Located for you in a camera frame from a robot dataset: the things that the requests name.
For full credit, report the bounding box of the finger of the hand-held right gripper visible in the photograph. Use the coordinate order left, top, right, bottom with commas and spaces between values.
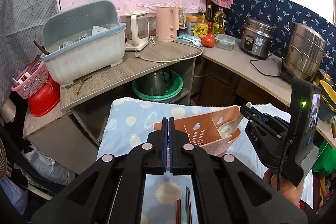
262, 113, 291, 136
240, 102, 267, 123

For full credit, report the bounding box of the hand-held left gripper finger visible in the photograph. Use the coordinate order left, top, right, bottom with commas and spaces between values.
169, 117, 308, 224
31, 117, 168, 224

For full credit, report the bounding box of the white floral ceramic spoon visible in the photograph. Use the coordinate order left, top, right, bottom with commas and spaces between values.
217, 112, 246, 138

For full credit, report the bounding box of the pink plastic utensil holder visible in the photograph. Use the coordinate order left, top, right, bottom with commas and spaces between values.
153, 105, 241, 157

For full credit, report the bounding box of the person's right hand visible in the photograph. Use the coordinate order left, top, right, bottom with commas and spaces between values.
263, 168, 302, 211

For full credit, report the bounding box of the green plastic bag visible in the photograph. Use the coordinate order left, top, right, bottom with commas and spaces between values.
312, 140, 334, 178

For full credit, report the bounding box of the teal plastic container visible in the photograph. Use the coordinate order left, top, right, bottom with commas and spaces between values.
318, 97, 336, 121

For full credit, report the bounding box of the brown wooden cabinet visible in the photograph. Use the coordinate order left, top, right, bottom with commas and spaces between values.
194, 56, 292, 109

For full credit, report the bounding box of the spotted light blue blanket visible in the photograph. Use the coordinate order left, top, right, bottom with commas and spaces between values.
97, 97, 313, 224

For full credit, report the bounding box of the black induction cooktop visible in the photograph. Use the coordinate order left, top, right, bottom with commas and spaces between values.
280, 67, 315, 86

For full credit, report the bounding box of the yellow bowl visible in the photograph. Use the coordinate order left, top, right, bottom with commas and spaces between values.
319, 73, 336, 99

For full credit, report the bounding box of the green plastic basin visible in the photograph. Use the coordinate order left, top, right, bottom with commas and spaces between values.
131, 73, 183, 103

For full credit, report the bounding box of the steel kettle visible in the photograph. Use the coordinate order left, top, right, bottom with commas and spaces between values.
140, 70, 171, 96

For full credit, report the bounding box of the steel rice cooker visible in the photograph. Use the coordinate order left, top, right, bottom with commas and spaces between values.
240, 17, 276, 58

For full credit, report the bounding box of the clear food container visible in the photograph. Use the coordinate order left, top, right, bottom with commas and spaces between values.
215, 34, 235, 51

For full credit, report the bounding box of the steel steamer pot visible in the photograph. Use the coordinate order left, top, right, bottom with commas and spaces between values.
283, 22, 332, 82

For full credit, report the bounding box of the red tomato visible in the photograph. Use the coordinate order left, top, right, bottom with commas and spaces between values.
202, 33, 216, 47

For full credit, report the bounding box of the grey wooden cabinet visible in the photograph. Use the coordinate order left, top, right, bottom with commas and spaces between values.
22, 42, 204, 175

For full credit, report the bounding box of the wet wipes packet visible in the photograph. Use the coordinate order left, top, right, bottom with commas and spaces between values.
178, 34, 202, 46

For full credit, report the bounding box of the yellow packet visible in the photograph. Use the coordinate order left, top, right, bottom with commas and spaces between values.
194, 25, 208, 37

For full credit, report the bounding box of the yellow cooking oil bottle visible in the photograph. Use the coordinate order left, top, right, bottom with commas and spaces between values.
212, 7, 227, 35

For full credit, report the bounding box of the dark sauce bottle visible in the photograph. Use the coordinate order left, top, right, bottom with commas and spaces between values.
206, 5, 213, 33

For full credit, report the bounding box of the dark blue printed cloth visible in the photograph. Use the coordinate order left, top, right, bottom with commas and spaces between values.
225, 0, 336, 79

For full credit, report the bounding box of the metal spoon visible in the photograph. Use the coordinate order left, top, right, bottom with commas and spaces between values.
64, 76, 93, 88

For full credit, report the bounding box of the grey plastic bag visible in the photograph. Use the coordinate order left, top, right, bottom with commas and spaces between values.
24, 150, 76, 186

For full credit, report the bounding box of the pink electric kettle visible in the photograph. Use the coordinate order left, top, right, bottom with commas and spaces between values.
156, 6, 179, 42

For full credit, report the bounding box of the dish drainer box with lid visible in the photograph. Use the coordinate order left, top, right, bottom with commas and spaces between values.
40, 0, 127, 85

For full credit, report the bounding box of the red plastic basin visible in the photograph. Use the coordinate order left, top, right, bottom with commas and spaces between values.
28, 74, 61, 117

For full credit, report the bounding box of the white bowl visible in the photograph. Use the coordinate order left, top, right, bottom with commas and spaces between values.
92, 26, 110, 36

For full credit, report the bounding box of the pink plastic basket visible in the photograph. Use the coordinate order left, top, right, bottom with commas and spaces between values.
11, 59, 50, 99

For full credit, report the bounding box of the dark wooden chopstick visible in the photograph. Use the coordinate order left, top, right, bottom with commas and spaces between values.
33, 41, 49, 55
37, 42, 51, 54

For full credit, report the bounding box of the white paper roll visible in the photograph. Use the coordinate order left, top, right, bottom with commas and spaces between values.
0, 102, 17, 123

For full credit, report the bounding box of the electric fan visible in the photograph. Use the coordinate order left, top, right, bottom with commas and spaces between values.
0, 140, 7, 182

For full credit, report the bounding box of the grey striped cloth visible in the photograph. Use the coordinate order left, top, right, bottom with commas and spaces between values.
0, 0, 62, 119

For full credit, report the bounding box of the black power cable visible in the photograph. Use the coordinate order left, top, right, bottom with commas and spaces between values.
249, 50, 285, 79

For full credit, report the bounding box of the white power cable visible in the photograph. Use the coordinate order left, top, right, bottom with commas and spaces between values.
135, 39, 204, 63

